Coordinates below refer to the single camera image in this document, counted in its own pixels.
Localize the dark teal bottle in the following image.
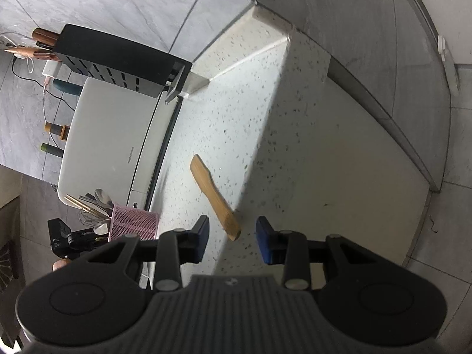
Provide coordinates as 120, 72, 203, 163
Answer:
52, 78, 83, 97

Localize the metal spoon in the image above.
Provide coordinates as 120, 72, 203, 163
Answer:
94, 189, 115, 208

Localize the dark patterned object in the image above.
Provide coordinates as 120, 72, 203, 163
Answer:
0, 239, 20, 293

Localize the white countertop appliance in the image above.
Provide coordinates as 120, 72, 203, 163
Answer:
57, 77, 185, 212

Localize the bottle with wooden cap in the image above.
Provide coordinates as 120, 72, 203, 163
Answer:
44, 122, 71, 141

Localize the white power adapter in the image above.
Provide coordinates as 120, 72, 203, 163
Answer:
42, 61, 61, 83

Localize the black power cable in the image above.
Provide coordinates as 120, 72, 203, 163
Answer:
11, 57, 78, 109

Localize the black slotted knife block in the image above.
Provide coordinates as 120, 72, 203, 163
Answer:
55, 23, 193, 104

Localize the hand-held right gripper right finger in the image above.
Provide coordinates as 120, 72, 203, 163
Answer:
256, 216, 377, 291

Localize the white power cable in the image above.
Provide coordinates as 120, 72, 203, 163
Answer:
41, 79, 61, 148

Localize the green bottle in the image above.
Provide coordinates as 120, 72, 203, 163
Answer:
40, 142, 66, 157

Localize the pink mesh utensil holder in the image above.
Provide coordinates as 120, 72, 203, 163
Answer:
109, 204, 160, 243

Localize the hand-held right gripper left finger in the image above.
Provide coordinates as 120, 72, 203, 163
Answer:
88, 214, 211, 291

